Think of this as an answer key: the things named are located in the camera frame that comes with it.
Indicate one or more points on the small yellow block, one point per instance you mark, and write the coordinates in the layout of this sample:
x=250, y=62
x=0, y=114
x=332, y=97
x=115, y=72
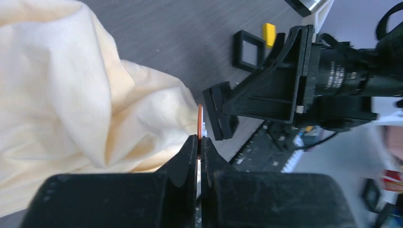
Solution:
x=269, y=34

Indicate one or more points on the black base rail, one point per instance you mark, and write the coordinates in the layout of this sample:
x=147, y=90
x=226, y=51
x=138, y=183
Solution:
x=273, y=147

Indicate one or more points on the round white brooch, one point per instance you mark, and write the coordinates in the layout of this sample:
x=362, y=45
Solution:
x=201, y=129

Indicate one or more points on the black square frame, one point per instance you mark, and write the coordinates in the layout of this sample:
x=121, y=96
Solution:
x=223, y=125
x=248, y=51

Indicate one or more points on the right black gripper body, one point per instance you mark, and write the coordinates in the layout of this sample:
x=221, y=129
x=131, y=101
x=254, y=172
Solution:
x=347, y=79

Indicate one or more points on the cream yellow garment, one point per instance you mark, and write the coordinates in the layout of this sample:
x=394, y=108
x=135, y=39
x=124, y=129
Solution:
x=70, y=104

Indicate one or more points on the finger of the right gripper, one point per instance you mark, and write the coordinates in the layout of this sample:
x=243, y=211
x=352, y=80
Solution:
x=271, y=91

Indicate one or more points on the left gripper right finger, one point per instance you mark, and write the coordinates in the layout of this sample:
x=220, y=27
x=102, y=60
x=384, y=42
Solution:
x=239, y=199

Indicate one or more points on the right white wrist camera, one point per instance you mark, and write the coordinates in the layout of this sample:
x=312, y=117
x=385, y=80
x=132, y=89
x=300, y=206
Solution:
x=313, y=12

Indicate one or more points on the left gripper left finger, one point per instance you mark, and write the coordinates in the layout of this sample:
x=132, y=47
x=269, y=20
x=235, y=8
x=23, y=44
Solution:
x=165, y=198

